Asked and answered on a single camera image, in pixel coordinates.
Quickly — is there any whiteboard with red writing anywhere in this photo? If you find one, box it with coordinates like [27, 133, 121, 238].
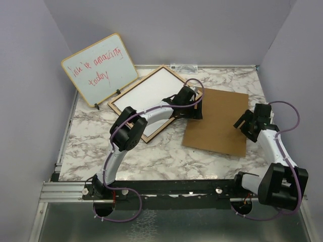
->
[61, 33, 138, 107]

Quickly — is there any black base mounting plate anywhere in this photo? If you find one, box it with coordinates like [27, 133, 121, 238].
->
[82, 179, 250, 210]

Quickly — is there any aluminium rail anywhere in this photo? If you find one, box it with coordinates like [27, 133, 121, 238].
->
[40, 179, 257, 204]

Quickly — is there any brown backing board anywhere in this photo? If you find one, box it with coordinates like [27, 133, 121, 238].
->
[182, 89, 249, 157]

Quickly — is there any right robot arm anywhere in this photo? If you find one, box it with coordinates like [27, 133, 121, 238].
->
[232, 103, 308, 214]

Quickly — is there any wooden picture frame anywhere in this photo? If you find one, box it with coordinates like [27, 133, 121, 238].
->
[107, 65, 204, 144]

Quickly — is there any landscape photo print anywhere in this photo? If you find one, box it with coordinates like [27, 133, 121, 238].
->
[114, 70, 200, 138]

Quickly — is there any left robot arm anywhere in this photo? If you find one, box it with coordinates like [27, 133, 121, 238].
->
[91, 85, 204, 199]

